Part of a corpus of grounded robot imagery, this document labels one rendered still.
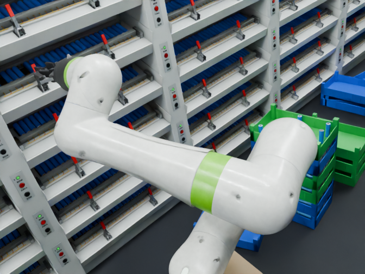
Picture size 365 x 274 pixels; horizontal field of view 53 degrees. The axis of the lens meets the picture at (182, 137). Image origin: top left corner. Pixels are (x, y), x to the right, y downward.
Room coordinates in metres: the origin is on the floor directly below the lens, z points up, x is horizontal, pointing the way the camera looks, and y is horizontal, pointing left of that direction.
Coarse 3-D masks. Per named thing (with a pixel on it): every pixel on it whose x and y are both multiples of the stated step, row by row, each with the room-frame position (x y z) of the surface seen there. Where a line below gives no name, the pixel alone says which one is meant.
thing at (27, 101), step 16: (112, 16) 1.49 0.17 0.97; (128, 16) 1.48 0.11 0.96; (80, 32) 1.41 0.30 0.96; (144, 32) 1.41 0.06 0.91; (32, 48) 1.29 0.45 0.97; (112, 48) 1.35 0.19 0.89; (128, 48) 1.35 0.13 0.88; (144, 48) 1.36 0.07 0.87; (0, 64) 1.23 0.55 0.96; (128, 64) 1.33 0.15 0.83; (0, 96) 1.11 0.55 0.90; (16, 96) 1.11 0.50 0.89; (32, 96) 1.11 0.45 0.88; (48, 96) 1.13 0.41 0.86; (0, 112) 1.03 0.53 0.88; (16, 112) 1.07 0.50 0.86
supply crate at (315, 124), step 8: (272, 104) 1.39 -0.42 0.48; (272, 112) 1.39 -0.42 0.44; (280, 112) 1.37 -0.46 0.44; (288, 112) 1.35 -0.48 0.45; (264, 120) 1.35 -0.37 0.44; (272, 120) 1.38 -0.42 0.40; (304, 120) 1.29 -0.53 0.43; (312, 120) 1.27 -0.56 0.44; (320, 120) 1.24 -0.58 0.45; (336, 120) 1.18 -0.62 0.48; (256, 128) 1.30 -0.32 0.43; (312, 128) 1.26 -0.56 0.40; (320, 128) 1.24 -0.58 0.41; (336, 128) 1.17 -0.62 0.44; (256, 136) 1.25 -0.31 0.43; (328, 136) 1.12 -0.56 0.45; (320, 144) 1.06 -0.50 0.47; (328, 144) 1.12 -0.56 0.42; (320, 152) 1.07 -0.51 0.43
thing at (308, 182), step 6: (336, 150) 1.19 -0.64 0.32; (330, 162) 1.15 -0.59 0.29; (330, 168) 1.15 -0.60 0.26; (324, 174) 1.11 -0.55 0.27; (306, 180) 1.08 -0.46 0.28; (312, 180) 1.07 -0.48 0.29; (318, 180) 1.06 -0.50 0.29; (306, 186) 1.08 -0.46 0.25; (312, 186) 1.07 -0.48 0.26; (318, 186) 1.07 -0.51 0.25
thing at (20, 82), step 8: (128, 32) 1.41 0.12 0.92; (112, 40) 1.36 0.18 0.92; (120, 40) 1.38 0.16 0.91; (128, 40) 1.38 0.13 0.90; (88, 48) 1.31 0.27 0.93; (96, 48) 1.32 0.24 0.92; (80, 56) 1.28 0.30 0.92; (16, 80) 1.15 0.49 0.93; (24, 80) 1.16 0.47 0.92; (32, 80) 1.17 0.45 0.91; (0, 88) 1.12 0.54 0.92; (8, 88) 1.13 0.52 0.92; (16, 88) 1.13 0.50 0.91
